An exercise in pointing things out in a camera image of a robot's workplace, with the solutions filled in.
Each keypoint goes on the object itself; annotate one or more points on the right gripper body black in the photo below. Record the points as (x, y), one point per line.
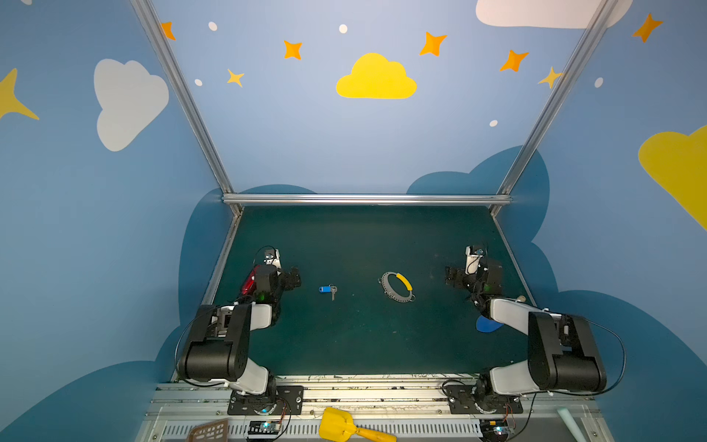
(457, 276)

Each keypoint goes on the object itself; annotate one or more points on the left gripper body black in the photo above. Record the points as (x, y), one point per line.
(288, 279)

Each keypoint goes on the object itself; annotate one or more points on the silver key blue tag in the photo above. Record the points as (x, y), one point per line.
(330, 290)

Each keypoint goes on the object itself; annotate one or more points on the grey keyring yellow handle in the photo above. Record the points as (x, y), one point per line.
(397, 287)

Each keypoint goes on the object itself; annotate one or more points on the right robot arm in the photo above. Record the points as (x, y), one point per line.
(562, 353)

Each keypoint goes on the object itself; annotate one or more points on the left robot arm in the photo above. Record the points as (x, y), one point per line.
(216, 350)

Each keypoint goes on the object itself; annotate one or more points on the red spray bottle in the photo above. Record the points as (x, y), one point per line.
(249, 283)

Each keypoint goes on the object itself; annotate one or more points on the yellow plastic scoop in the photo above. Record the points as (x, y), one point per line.
(338, 426)

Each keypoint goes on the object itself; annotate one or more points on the left controller board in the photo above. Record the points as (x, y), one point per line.
(265, 430)

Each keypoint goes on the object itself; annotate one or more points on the controller board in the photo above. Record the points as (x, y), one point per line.
(494, 430)
(265, 430)

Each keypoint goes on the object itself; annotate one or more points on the right controller board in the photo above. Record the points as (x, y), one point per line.
(494, 430)

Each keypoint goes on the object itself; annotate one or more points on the brown perforated plate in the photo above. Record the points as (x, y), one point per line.
(216, 431)

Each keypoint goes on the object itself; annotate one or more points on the teal cylinder stick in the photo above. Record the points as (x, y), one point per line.
(571, 424)

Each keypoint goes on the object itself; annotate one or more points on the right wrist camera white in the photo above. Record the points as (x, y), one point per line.
(474, 255)

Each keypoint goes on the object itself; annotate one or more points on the blue trowel wooden handle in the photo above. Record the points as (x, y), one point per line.
(489, 323)

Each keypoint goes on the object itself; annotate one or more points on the aluminium frame rail back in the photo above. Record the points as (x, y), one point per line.
(366, 199)

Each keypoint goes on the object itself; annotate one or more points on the aluminium frame rail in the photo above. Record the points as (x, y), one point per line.
(596, 27)
(148, 17)
(366, 199)

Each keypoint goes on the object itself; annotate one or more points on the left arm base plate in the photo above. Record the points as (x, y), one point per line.
(277, 400)

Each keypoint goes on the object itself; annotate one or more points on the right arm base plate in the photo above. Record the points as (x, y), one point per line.
(467, 399)

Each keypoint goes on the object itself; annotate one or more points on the aluminium frame rail left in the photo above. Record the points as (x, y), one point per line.
(148, 17)

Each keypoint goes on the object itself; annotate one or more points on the aluminium frame rail right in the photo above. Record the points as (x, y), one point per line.
(596, 27)

